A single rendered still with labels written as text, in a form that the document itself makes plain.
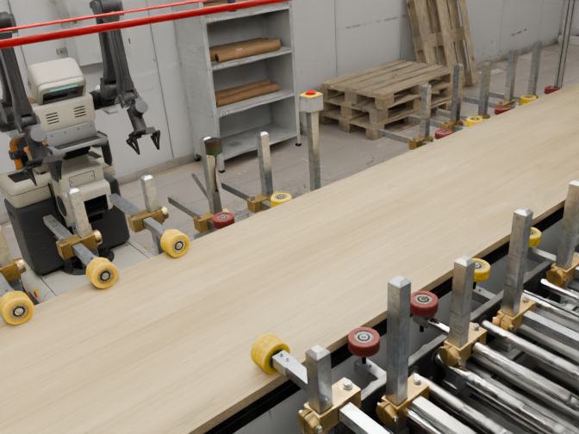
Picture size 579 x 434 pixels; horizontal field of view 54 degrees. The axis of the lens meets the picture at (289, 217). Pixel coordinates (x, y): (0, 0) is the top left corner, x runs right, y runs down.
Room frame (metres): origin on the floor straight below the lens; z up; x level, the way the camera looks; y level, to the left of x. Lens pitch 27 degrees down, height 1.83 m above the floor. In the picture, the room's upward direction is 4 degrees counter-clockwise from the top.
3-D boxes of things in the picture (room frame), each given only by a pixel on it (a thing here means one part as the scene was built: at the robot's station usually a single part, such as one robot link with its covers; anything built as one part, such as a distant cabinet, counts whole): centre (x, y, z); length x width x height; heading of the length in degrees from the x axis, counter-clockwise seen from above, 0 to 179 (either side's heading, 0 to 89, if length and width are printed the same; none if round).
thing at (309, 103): (2.28, -0.13, 1.18); 0.07 x 0.07 x 0.08; 37
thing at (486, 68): (3.02, -1.11, 0.88); 0.04 x 0.04 x 0.48; 37
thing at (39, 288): (2.69, 1.12, 0.16); 0.67 x 0.64 x 0.25; 38
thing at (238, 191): (2.14, 0.15, 0.83); 0.43 x 0.03 x 0.04; 37
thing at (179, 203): (2.01, 0.36, 0.84); 0.43 x 0.03 x 0.04; 37
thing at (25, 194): (2.76, 1.18, 0.59); 0.55 x 0.34 x 0.83; 128
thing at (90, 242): (1.65, 0.70, 0.95); 0.14 x 0.06 x 0.05; 127
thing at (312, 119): (2.28, -0.13, 0.93); 0.05 x 0.05 x 0.45; 37
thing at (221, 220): (1.85, 0.24, 0.85); 0.08 x 0.08 x 0.11
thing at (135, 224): (1.80, 0.50, 0.95); 0.14 x 0.06 x 0.05; 127
